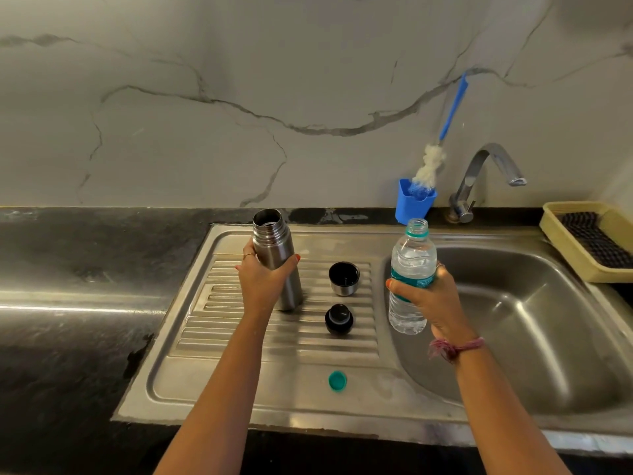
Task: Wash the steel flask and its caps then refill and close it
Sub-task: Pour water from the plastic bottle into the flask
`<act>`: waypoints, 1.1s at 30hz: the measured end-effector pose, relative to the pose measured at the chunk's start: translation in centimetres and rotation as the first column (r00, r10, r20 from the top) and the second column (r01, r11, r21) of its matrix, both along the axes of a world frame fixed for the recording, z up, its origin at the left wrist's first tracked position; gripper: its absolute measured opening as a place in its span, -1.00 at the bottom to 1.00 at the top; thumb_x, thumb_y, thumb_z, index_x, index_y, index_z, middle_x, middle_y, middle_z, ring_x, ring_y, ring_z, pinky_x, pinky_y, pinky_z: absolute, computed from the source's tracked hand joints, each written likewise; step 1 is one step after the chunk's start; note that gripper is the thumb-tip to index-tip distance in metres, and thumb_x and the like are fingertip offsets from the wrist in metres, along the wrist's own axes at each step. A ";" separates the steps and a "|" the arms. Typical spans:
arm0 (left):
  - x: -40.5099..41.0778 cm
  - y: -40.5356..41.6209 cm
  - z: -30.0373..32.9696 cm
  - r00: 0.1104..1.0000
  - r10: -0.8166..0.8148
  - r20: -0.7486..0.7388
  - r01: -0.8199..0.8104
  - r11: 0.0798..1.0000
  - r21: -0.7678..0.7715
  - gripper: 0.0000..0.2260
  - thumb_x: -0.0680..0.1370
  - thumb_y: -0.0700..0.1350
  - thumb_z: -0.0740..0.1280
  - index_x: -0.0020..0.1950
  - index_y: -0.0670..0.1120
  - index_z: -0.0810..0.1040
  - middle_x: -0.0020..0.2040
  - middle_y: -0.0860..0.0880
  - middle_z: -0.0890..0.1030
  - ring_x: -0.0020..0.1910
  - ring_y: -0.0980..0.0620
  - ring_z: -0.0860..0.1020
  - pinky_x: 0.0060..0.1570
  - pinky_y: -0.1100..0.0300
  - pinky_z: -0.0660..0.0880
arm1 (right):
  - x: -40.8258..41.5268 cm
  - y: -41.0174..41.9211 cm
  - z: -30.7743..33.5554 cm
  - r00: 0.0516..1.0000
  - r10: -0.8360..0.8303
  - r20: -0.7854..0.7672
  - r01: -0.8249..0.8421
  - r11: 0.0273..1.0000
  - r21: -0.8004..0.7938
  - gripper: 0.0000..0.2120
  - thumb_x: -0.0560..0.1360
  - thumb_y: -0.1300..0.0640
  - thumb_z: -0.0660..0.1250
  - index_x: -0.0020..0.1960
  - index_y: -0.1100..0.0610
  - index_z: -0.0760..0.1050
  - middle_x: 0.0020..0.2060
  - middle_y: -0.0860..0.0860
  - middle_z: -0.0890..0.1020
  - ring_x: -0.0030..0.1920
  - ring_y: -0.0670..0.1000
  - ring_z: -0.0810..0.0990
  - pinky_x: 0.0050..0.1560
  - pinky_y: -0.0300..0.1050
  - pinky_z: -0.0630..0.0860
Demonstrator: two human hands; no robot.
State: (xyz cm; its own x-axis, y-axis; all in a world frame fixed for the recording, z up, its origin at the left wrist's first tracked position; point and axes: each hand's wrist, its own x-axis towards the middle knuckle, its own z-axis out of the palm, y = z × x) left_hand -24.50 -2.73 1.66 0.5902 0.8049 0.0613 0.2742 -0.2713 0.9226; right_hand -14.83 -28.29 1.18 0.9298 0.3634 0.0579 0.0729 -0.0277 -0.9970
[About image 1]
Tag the person's right hand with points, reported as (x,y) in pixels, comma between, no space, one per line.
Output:
(440,306)

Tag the stainless steel sink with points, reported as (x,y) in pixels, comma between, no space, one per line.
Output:
(296,390)

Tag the yellow plastic basket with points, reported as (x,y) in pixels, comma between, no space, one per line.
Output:
(568,252)

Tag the dark checked cloth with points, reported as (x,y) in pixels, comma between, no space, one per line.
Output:
(598,239)

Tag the stainless steel flask body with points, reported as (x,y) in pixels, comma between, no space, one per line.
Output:
(274,242)

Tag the blue white bottle brush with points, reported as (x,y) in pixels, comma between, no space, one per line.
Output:
(452,108)

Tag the chrome faucet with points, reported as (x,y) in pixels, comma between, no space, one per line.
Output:
(489,153)

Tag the person's left forearm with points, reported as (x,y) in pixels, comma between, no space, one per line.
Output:
(217,400)

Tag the person's left hand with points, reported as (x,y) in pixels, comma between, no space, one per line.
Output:
(262,289)

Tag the clear plastic water bottle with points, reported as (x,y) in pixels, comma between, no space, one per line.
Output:
(413,257)

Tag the steel cup cap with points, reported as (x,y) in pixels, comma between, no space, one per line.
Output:
(344,279)

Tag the person's right forearm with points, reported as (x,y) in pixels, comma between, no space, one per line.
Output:
(509,415)

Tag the blue plastic brush holder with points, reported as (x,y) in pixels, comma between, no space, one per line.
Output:
(414,210)

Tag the black stopper lid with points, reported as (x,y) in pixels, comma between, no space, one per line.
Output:
(338,320)

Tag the teal bottle screw cap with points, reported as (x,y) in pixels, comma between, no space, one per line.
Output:
(337,380)

